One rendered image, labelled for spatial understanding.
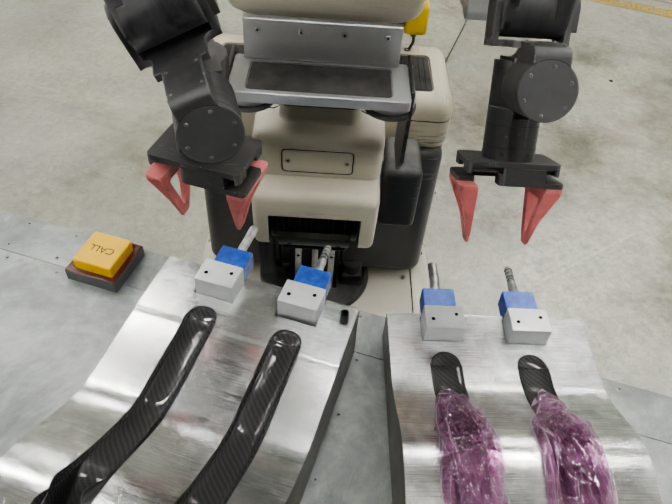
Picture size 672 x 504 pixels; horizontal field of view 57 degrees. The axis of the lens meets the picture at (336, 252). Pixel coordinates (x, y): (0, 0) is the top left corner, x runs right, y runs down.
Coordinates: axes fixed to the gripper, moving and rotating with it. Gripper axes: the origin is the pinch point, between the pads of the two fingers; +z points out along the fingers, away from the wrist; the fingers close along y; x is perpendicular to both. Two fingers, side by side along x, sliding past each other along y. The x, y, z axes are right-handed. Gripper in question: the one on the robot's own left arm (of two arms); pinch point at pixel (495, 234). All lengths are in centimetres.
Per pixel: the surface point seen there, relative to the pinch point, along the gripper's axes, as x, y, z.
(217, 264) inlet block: 3.9, -33.0, 6.9
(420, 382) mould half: -4.1, -7.6, 17.7
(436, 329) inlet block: 0.6, -5.4, 12.9
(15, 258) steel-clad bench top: 18, -65, 13
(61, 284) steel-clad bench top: 14, -57, 15
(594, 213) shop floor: 149, 81, 38
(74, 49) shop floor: 235, -136, -5
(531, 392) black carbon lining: -4.4, 5.9, 18.2
